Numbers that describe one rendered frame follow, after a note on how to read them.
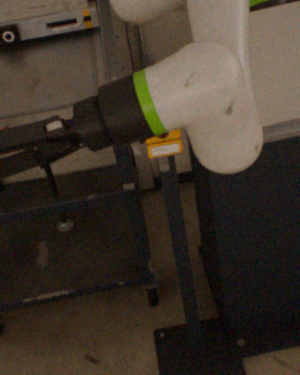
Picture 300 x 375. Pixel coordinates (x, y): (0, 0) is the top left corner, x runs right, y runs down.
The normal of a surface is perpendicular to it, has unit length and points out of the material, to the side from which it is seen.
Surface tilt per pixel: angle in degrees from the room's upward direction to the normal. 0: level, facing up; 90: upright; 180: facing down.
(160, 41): 90
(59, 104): 0
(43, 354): 0
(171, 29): 90
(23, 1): 90
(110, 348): 0
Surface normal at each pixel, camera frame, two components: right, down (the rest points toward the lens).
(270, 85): 0.19, 0.58
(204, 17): -0.60, -0.39
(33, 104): -0.15, -0.78
